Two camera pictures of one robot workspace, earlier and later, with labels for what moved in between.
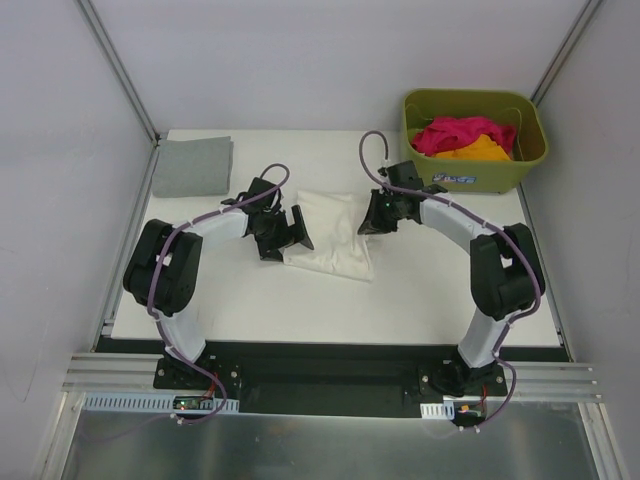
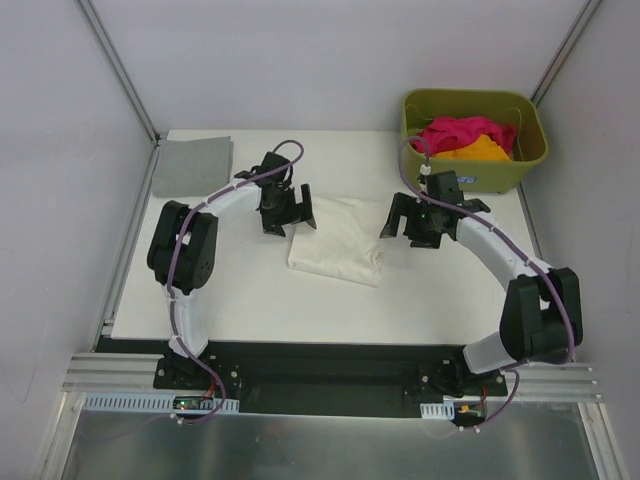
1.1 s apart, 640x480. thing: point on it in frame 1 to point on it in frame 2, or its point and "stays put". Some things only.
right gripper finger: x=377 y=213 to x=400 y=206
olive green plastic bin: x=472 y=140 stays put
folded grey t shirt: x=195 y=167 stays put
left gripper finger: x=269 y=252 to x=274 y=229
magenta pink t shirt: x=446 y=133 stays put
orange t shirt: x=481 y=148 stays put
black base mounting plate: x=332 y=378 stays put
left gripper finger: x=300 y=230 to x=304 y=210
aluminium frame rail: x=530 y=379 stays put
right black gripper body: x=376 y=212 to x=413 y=223
